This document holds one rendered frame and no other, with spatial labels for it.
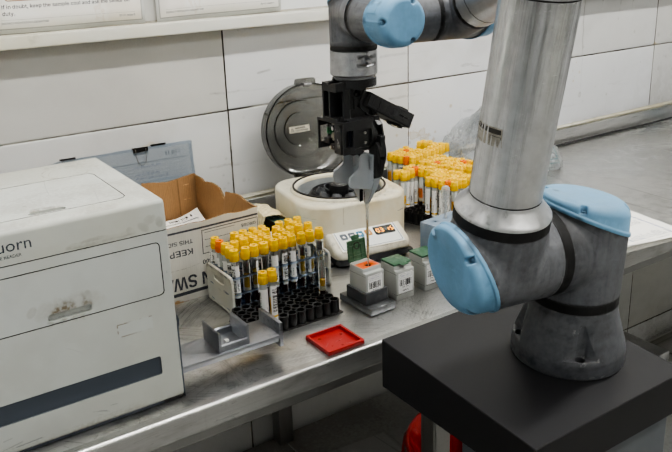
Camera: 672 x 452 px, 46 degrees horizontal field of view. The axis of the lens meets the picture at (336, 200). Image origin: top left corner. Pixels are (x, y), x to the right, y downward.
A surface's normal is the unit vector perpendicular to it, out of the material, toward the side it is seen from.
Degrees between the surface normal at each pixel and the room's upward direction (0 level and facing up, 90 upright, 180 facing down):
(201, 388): 0
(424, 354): 4
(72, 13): 94
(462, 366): 4
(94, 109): 90
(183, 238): 95
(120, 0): 94
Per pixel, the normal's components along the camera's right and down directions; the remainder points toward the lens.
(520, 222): 0.20, -0.29
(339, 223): 0.43, 0.27
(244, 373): -0.04, -0.95
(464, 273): -0.90, 0.27
